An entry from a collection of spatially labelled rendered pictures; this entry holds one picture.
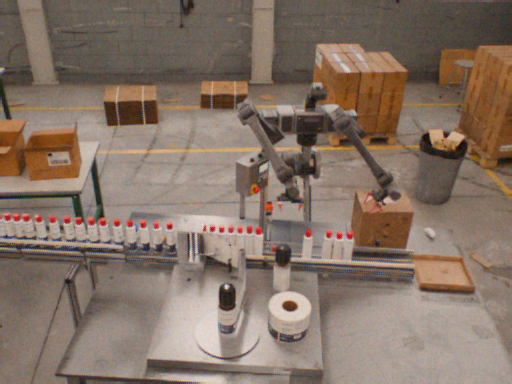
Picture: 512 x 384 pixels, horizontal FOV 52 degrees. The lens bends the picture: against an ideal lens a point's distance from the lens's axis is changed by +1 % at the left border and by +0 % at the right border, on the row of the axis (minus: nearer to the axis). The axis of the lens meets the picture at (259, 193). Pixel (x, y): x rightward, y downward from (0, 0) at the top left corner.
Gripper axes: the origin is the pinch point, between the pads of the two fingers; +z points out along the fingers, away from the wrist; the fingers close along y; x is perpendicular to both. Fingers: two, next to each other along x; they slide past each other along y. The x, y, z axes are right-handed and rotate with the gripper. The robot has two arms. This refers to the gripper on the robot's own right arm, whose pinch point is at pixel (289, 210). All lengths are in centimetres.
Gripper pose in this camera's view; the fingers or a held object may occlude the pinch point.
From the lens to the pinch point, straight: 287.2
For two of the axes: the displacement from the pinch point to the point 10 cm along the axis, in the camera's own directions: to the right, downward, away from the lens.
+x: -0.9, -5.3, 8.4
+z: -0.2, 8.5, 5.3
